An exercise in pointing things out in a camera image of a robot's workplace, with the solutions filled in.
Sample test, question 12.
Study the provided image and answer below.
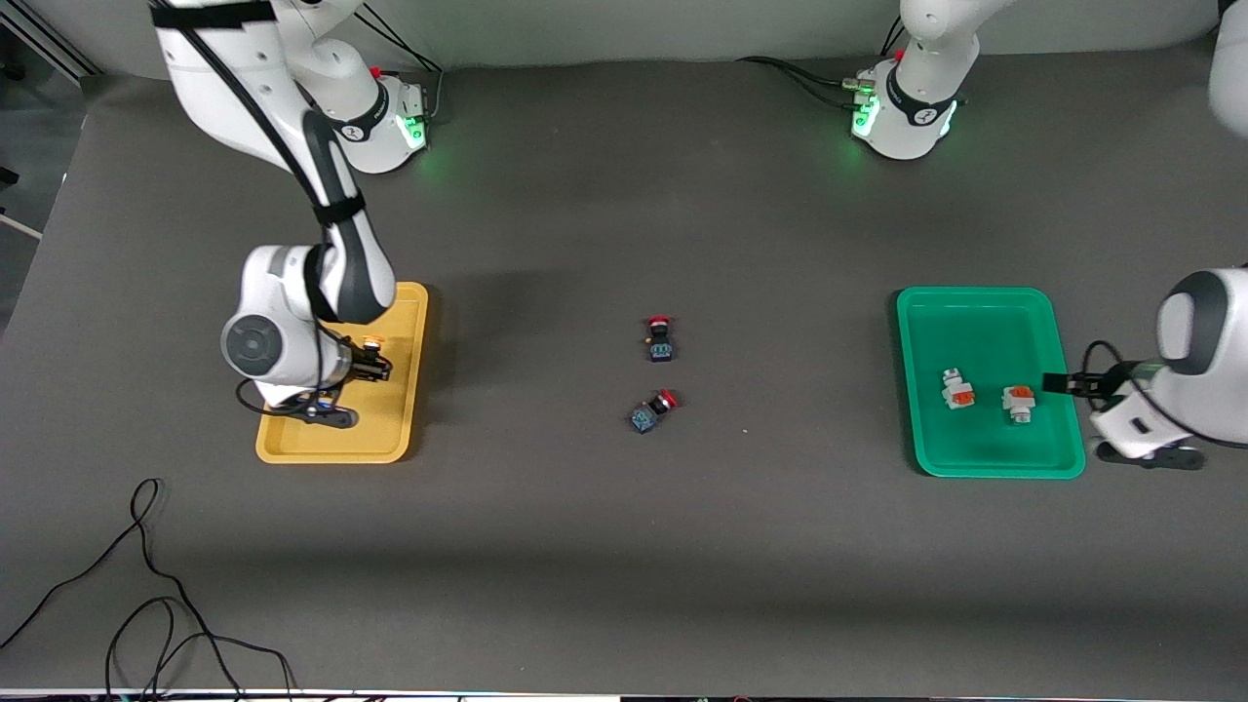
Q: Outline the yellow plastic tray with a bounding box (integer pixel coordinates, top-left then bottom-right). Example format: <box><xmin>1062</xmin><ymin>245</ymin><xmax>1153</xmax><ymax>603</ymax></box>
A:
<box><xmin>255</xmin><ymin>282</ymin><xmax>430</xmax><ymax>465</ymax></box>

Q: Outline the green plastic tray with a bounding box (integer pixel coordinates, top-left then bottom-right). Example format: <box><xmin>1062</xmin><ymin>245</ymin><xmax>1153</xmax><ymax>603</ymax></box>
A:
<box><xmin>896</xmin><ymin>286</ymin><xmax>1087</xmax><ymax>480</ymax></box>

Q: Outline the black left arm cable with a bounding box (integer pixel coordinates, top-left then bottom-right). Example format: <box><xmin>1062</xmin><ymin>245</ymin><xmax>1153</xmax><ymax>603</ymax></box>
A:
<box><xmin>1082</xmin><ymin>339</ymin><xmax>1210</xmax><ymax>449</ymax></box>

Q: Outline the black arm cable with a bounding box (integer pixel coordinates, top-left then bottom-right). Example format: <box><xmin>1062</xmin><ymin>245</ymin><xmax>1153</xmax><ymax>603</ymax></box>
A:
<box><xmin>1082</xmin><ymin>339</ymin><xmax>1210</xmax><ymax>449</ymax></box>
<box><xmin>156</xmin><ymin>10</ymin><xmax>367</xmax><ymax>420</ymax></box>

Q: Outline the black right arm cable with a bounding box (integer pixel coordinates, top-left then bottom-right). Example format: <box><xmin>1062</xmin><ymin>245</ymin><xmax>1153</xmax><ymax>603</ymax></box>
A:
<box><xmin>156</xmin><ymin>10</ymin><xmax>367</xmax><ymax>420</ymax></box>

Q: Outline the black loose table cable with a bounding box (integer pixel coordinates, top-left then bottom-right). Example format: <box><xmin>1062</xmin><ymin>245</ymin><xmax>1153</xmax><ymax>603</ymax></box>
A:
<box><xmin>0</xmin><ymin>476</ymin><xmax>298</xmax><ymax>702</ymax></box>

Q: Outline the black right base cable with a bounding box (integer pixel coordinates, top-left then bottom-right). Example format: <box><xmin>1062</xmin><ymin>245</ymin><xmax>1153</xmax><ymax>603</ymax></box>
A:
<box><xmin>356</xmin><ymin>0</ymin><xmax>448</xmax><ymax>123</ymax></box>

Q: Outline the black base cable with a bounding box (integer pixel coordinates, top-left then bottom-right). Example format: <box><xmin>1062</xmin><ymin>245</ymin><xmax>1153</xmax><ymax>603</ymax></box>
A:
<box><xmin>736</xmin><ymin>54</ymin><xmax>874</xmax><ymax>110</ymax></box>
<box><xmin>356</xmin><ymin>0</ymin><xmax>448</xmax><ymax>123</ymax></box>

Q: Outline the black left base cable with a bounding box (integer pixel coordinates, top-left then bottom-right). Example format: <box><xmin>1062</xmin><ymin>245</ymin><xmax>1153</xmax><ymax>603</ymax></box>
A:
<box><xmin>736</xmin><ymin>54</ymin><xmax>874</xmax><ymax>110</ymax></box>

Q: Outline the aluminium frame rail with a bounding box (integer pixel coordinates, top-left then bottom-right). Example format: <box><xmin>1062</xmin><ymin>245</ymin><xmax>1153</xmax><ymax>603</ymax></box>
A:
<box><xmin>0</xmin><ymin>12</ymin><xmax>98</xmax><ymax>87</ymax></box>

